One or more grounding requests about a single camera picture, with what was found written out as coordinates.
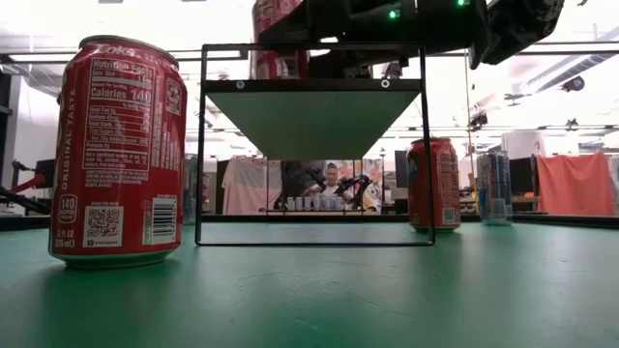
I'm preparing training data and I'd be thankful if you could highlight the green table mat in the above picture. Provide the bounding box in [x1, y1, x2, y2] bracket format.
[0, 220, 619, 348]

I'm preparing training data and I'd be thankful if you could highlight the black ceiling camera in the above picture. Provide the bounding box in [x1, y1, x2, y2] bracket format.
[466, 111, 488, 132]
[381, 59, 404, 79]
[560, 75, 586, 93]

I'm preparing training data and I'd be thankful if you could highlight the white cabinet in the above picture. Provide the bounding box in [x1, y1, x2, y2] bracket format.
[501, 130, 547, 160]

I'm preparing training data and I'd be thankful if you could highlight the white cloth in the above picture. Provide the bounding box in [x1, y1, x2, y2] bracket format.
[221, 155, 282, 217]

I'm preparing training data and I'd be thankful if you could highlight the person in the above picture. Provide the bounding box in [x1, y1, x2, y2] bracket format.
[304, 162, 359, 212]

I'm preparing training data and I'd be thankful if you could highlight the black ceiling light rail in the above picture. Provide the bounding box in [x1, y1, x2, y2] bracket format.
[0, 42, 619, 63]

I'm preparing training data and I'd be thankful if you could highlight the floral cloth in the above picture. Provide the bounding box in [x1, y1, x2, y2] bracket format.
[338, 158, 385, 214]

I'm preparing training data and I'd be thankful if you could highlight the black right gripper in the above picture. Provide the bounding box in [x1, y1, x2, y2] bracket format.
[254, 0, 422, 55]

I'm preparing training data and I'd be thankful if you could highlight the orange cloth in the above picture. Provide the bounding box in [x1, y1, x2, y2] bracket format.
[535, 152, 616, 218]

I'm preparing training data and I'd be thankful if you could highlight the red-orange soda can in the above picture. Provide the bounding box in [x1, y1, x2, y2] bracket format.
[406, 137, 460, 232]

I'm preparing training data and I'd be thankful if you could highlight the slim blue silver energy can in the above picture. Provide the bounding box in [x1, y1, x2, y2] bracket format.
[185, 153, 210, 226]
[476, 149, 514, 227]

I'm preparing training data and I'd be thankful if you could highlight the black monitor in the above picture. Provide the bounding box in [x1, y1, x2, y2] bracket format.
[34, 158, 57, 189]
[509, 158, 534, 195]
[394, 150, 410, 189]

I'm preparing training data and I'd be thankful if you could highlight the red soda can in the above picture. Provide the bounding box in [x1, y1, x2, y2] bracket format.
[250, 0, 310, 81]

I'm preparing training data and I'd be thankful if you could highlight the red Coca-Cola can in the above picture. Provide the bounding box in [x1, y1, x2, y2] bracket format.
[47, 34, 189, 270]

